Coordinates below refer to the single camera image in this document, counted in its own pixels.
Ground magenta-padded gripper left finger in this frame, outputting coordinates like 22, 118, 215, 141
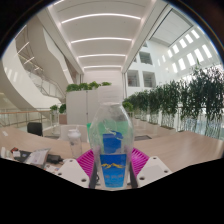
54, 148, 100, 189

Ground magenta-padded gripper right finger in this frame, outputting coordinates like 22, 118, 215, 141
127, 147, 174, 190

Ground clear blue-labelled water bottle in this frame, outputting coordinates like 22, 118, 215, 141
88, 101, 136, 191

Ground black wallet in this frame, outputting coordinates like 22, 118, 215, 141
46, 153, 64, 165

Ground clear shaker bottle white lid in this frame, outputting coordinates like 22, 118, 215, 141
67, 128, 83, 160

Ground open printed booklet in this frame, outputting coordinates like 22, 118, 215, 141
24, 148, 51, 168

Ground black chair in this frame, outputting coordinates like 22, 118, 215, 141
26, 121, 44, 137

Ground potted green plant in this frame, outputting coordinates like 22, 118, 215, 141
49, 103, 68, 125

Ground white cabinet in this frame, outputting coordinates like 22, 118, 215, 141
65, 85, 124, 126

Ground low planter with green plants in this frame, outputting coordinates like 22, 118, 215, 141
121, 100, 135, 118

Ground row of tall green plants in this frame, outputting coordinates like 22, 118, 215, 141
122, 64, 224, 140

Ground green plants atop cabinet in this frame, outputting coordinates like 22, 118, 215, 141
65, 80, 113, 93

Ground ceiling light strips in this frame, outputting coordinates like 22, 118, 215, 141
49, 0, 149, 71

